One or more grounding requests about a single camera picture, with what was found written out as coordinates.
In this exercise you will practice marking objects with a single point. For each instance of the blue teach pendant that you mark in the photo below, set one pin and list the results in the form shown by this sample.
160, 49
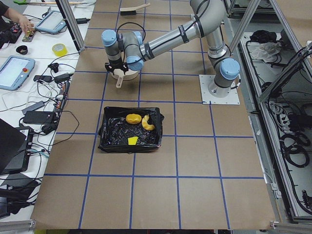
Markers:
15, 71
52, 23

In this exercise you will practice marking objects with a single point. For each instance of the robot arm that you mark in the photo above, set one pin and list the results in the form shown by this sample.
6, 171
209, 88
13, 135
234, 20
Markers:
128, 51

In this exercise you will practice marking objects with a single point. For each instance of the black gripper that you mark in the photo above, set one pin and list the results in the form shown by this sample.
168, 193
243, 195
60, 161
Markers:
116, 66

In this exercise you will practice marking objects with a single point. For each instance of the black laptop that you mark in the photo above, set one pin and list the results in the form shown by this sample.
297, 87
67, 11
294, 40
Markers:
15, 146

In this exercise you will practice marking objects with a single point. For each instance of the white hand brush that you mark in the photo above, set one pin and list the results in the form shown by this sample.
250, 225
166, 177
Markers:
128, 11

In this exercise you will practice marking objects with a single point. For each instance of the white plastic dustpan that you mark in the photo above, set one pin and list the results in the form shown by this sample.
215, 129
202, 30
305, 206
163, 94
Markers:
121, 76

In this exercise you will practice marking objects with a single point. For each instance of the blue teach pendant near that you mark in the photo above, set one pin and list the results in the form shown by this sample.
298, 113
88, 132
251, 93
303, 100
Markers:
15, 71

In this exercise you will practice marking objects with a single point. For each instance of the black power adapter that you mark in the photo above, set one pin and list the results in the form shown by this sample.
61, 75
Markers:
39, 117

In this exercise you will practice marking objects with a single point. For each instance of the blue teach pendant far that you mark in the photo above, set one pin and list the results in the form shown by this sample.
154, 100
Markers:
52, 23

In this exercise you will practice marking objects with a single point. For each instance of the pale melon rind slice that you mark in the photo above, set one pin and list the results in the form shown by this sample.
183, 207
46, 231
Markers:
146, 125

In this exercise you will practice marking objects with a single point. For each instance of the bin with black bag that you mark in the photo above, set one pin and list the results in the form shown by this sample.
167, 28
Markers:
115, 131

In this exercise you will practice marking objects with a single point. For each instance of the yellow tape roll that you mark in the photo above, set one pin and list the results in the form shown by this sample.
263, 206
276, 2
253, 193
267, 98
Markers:
59, 49

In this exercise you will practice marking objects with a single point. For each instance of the yellow sponge piece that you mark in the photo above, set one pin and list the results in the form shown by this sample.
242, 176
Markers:
132, 140

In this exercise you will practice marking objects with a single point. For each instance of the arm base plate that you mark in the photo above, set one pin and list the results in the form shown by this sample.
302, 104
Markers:
212, 94

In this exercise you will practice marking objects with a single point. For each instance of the yellow potato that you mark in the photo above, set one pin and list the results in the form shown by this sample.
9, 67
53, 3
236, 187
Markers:
133, 119

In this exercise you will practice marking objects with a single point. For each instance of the aluminium frame post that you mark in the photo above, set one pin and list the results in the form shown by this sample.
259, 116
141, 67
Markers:
69, 18

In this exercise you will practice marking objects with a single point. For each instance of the white crumpled cloth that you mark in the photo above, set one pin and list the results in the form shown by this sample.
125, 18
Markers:
266, 51

